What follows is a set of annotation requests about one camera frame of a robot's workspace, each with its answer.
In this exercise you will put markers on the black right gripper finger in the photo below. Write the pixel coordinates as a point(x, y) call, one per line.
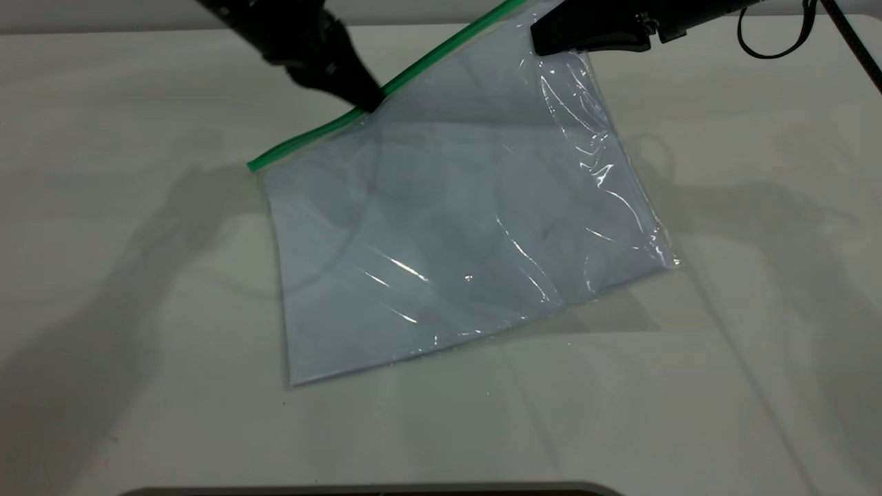
point(592, 31)

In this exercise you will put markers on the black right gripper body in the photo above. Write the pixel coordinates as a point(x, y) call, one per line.
point(689, 14)

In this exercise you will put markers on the clear zipper bag green zip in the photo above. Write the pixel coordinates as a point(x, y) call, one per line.
point(448, 227)

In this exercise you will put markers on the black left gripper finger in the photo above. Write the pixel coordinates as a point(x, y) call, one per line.
point(324, 81)
point(355, 72)

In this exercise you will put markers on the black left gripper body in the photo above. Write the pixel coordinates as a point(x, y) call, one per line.
point(282, 31)

